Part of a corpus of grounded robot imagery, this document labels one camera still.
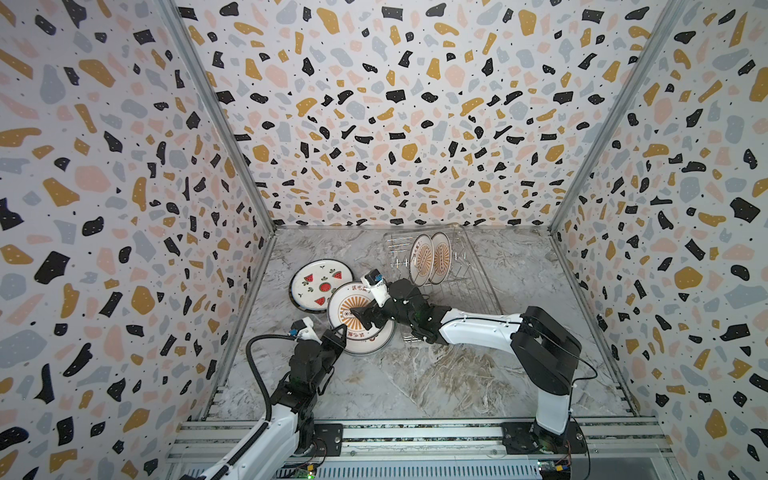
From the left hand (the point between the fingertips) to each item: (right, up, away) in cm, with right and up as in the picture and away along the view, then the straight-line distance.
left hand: (349, 322), depth 82 cm
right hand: (+2, +7, -1) cm, 8 cm away
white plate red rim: (+21, +17, +18) cm, 33 cm away
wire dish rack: (+37, +7, +21) cm, 43 cm away
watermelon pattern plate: (-16, +9, +21) cm, 28 cm away
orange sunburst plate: (+3, -6, +3) cm, 7 cm away
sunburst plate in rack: (+28, +17, +18) cm, 37 cm away
